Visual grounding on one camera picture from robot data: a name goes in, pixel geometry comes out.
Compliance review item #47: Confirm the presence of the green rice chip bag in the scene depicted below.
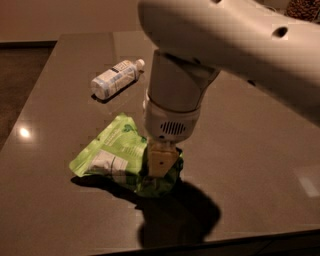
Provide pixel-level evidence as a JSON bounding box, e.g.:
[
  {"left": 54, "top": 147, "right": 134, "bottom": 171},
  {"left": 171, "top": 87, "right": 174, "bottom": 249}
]
[{"left": 69, "top": 113, "right": 183, "bottom": 198}]

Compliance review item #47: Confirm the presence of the jar of brown nuts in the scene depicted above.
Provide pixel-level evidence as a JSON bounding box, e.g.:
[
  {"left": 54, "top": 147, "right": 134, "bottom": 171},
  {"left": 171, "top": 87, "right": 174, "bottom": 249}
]
[{"left": 285, "top": 0, "right": 320, "bottom": 22}]

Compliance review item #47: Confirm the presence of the clear plastic water bottle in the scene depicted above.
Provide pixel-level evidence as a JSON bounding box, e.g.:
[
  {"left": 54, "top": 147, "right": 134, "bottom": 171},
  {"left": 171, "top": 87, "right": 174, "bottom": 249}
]
[{"left": 90, "top": 59, "right": 145, "bottom": 100}]

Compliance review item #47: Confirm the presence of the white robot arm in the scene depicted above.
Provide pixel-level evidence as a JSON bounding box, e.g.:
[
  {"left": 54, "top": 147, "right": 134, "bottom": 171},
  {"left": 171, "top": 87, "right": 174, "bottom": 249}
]
[{"left": 138, "top": 0, "right": 320, "bottom": 177}]

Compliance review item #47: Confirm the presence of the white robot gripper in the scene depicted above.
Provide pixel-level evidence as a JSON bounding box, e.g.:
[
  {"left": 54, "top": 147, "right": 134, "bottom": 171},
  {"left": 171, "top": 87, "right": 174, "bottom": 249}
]
[{"left": 144, "top": 50, "right": 219, "bottom": 178}]

